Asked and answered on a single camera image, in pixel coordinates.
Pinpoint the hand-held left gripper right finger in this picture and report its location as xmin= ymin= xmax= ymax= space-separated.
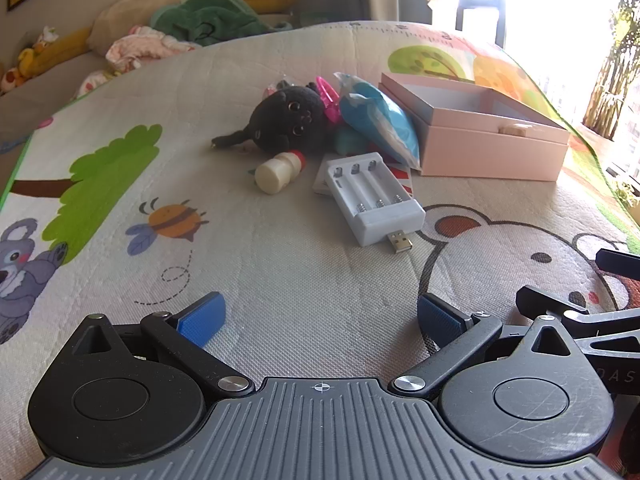
xmin=389 ymin=292 xmax=583 ymax=402

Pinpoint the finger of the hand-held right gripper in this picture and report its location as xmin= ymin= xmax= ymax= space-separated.
xmin=595 ymin=247 xmax=640 ymax=279
xmin=515 ymin=285 xmax=640 ymax=357

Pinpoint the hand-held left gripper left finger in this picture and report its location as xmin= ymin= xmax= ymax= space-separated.
xmin=72 ymin=291 xmax=256 ymax=400

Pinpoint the white battery charger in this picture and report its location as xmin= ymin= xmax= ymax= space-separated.
xmin=326 ymin=156 xmax=426 ymax=256

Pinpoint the white toy bottle red cap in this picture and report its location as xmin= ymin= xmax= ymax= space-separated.
xmin=255 ymin=150 xmax=307 ymax=195

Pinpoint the pink cardboard box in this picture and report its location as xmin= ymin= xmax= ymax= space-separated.
xmin=378 ymin=72 xmax=572 ymax=182

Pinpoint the blue plastic packet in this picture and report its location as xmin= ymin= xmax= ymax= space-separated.
xmin=334 ymin=72 xmax=422 ymax=171

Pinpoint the black plush cat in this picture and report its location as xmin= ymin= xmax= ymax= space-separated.
xmin=211 ymin=85 xmax=333 ymax=153

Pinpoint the pink plastic toy strainer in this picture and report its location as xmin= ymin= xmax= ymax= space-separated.
xmin=315 ymin=76 xmax=342 ymax=123

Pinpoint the printed cartoon play mat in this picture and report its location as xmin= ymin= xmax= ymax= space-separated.
xmin=0 ymin=20 xmax=640 ymax=480

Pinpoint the green potted plant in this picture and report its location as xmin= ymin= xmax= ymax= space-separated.
xmin=582 ymin=0 xmax=640 ymax=141

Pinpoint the grey sofa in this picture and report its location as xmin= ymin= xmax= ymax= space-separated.
xmin=0 ymin=50 xmax=116 ymax=151

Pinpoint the pink floral cloth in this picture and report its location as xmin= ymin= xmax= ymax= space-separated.
xmin=75 ymin=25 xmax=201 ymax=98

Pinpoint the green towel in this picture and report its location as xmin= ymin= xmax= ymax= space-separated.
xmin=150 ymin=0 xmax=293 ymax=48

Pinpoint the yellow banana plush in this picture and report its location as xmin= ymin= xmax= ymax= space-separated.
xmin=30 ymin=27 xmax=96 ymax=76

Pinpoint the spotted mushroom plush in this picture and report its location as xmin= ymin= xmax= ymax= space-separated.
xmin=0 ymin=67 xmax=23 ymax=96

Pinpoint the beige pillow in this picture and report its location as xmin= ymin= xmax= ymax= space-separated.
xmin=90 ymin=0 xmax=183 ymax=56

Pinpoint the yellow duck plush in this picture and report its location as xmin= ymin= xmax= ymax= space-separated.
xmin=17 ymin=25 xmax=58 ymax=78

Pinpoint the black window frame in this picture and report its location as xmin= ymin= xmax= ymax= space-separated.
xmin=452 ymin=0 xmax=511 ymax=46

